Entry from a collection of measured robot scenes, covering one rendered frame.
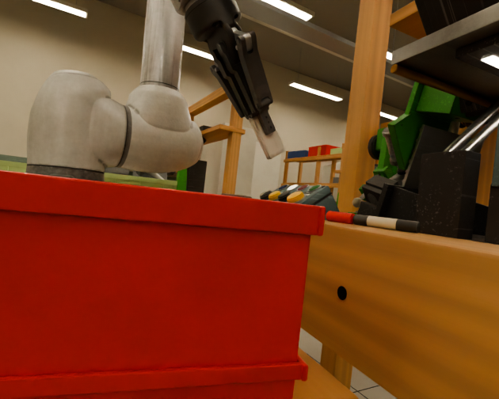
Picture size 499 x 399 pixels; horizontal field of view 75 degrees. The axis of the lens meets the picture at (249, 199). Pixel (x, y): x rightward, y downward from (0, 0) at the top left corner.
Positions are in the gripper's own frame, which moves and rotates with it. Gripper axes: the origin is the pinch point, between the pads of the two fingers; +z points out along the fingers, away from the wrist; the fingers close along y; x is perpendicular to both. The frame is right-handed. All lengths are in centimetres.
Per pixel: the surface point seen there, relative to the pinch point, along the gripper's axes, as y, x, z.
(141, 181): -82, -13, 1
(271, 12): -313, 241, -100
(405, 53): 16.0, 13.5, -2.2
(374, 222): 12.2, 2.7, 16.1
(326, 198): 2.2, 3.9, 13.4
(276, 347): 28.7, -20.6, 8.7
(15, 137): -687, -116, -154
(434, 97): 6.0, 29.6, 7.5
